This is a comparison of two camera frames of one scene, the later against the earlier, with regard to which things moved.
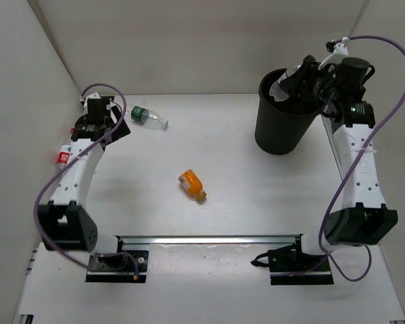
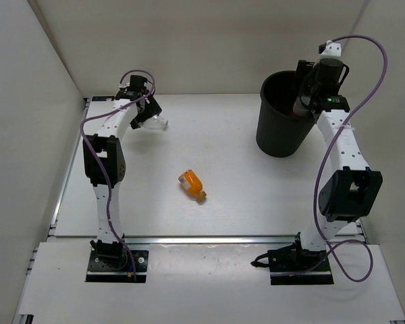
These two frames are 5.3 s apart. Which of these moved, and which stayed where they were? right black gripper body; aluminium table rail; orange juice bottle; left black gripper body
Moved: left black gripper body; right black gripper body
Stayed: orange juice bottle; aluminium table rail
